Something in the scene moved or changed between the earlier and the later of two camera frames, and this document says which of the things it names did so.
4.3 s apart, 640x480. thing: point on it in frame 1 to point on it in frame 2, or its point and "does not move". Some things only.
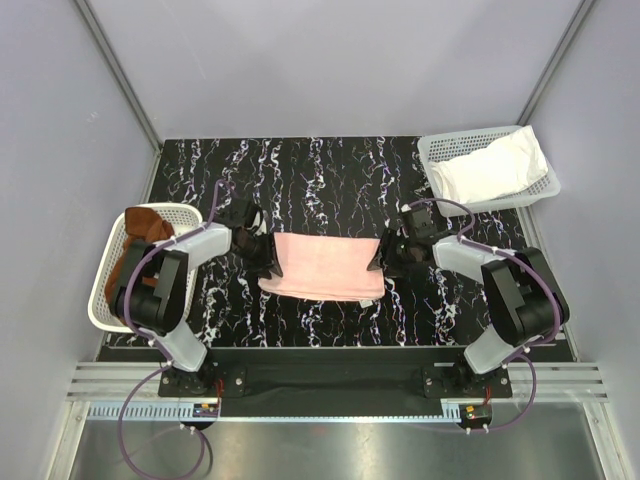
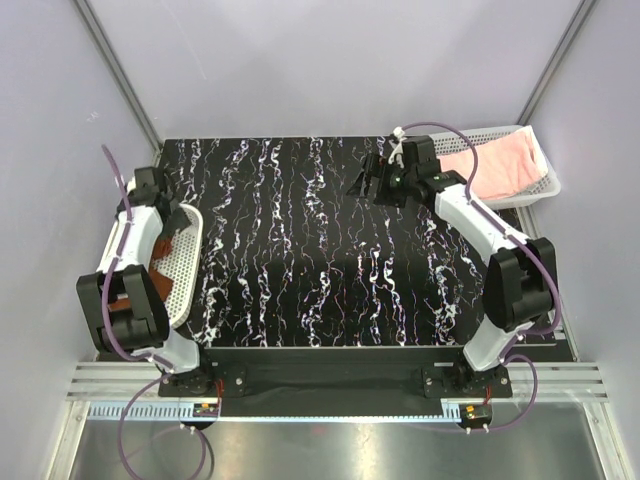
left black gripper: x=268 y=259 to x=178 y=219
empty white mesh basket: x=435 y=147 does not move
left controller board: x=202 y=410 does not move
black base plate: x=335 y=374 does not move
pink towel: x=326 y=267 to x=503 y=168
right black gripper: x=387 y=243 to x=378 y=167
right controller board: x=476 y=413 does not move
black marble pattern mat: x=329 y=185 does not move
